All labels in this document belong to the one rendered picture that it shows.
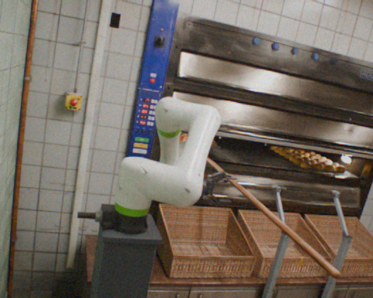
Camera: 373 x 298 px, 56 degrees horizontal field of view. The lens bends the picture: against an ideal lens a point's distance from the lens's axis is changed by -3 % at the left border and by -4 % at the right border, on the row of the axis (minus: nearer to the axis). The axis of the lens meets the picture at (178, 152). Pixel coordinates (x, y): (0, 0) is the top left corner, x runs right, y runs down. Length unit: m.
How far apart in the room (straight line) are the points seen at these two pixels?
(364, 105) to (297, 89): 0.64
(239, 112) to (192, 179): 1.38
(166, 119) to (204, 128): 0.19
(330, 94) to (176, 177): 1.90
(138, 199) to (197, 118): 0.44
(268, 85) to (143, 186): 1.57
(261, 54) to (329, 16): 0.57
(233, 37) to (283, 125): 0.73
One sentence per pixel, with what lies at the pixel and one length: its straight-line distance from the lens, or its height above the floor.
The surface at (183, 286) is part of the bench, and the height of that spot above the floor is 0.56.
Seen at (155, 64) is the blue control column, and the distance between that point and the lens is 2.25.
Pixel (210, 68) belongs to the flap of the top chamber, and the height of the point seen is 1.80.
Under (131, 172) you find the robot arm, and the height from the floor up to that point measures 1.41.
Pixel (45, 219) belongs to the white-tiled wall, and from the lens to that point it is 2.51.
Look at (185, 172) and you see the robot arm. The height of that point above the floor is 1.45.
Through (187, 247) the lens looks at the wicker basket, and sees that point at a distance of 2.56.
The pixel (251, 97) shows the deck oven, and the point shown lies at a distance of 2.52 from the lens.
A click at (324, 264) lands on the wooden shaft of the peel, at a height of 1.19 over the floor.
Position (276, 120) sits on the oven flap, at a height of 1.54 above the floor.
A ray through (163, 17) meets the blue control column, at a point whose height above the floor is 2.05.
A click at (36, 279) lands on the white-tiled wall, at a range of 2.75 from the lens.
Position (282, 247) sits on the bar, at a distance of 2.27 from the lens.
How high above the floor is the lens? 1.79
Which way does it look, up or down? 14 degrees down
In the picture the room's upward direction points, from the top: 11 degrees clockwise
